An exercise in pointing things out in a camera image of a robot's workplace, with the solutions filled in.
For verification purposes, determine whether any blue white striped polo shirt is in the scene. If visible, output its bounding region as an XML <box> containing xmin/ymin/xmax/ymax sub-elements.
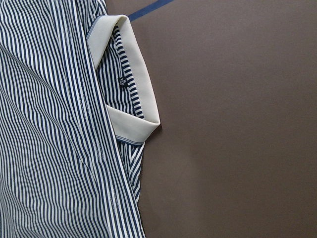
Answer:
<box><xmin>0</xmin><ymin>0</ymin><xmax>160</xmax><ymax>238</ymax></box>

